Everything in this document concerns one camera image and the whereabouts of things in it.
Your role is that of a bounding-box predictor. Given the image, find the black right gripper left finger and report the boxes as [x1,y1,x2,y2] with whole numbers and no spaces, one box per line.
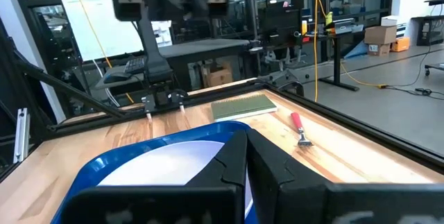
[61,129,248,224]

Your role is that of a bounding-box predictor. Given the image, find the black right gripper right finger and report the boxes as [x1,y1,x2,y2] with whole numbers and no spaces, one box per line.
[246,128,444,224]

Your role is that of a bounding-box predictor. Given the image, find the red-handled metal fork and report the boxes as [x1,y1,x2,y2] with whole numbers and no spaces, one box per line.
[290,112,314,148]

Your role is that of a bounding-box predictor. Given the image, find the white round plate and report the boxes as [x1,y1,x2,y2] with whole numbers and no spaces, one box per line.
[96,139,254,218]

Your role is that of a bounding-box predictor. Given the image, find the blue plastic tray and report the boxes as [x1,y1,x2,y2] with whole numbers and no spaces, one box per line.
[50,120,259,224]

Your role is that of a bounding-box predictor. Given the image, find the white board panel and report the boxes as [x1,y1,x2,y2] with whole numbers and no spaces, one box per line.
[55,0,174,62]

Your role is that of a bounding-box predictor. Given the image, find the grey desk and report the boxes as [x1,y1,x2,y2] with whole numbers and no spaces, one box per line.
[93,38,251,92]

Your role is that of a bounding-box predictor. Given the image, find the black computer monitor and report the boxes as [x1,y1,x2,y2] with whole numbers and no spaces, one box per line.
[258,7,302,44]

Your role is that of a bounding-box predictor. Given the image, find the black keyboard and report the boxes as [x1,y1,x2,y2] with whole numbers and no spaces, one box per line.
[123,56,146,76]

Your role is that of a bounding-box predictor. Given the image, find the open cardboard box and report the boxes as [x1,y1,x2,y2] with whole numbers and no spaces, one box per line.
[203,64,234,88]

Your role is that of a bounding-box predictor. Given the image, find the black computer mouse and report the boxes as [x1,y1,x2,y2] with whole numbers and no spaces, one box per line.
[103,71,133,85]

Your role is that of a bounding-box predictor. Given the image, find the grey office chair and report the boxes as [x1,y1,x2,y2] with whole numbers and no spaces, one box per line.
[262,47,310,81]

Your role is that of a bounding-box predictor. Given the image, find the grey laptop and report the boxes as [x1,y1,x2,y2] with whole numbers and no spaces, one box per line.
[332,18,355,35]

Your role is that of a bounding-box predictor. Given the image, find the black standing desk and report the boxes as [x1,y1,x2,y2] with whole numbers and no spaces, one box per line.
[301,29,365,92]

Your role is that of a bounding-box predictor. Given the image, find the light blue sheet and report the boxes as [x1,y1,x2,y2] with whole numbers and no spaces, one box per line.
[343,40,369,60]

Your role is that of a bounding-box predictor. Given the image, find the large cardboard box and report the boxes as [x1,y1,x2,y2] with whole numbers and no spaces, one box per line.
[364,25,398,45]

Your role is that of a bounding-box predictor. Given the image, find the small labelled cardboard box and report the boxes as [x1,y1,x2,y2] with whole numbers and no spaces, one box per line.
[367,43,391,57]

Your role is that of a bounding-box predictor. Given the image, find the white box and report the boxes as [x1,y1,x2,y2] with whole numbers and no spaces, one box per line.
[380,15,399,27]

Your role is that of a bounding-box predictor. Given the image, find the orange box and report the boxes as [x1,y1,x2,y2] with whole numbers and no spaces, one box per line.
[391,36,411,53]

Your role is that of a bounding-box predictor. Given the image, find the black rolling cart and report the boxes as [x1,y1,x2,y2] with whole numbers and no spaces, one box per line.
[424,62,444,77]

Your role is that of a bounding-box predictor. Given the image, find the black shelf unit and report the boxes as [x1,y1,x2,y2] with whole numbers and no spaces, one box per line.
[411,0,444,47]

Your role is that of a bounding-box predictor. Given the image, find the yellow cable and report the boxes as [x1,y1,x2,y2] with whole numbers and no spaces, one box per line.
[69,0,135,104]
[311,0,389,103]

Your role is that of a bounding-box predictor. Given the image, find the black aluminium table frame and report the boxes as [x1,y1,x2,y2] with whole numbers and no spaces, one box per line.
[0,15,444,183]

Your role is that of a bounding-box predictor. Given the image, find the white cable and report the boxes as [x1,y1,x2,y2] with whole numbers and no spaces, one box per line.
[92,58,121,107]

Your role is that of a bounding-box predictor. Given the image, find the black frame handle bracket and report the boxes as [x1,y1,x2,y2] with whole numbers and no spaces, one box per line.
[258,69,305,97]

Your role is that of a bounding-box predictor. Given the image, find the silver aluminium bracket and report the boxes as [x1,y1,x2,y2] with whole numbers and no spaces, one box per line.
[12,107,31,164]

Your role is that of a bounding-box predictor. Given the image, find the black floor cable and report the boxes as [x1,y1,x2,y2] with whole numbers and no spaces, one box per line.
[384,43,444,96]

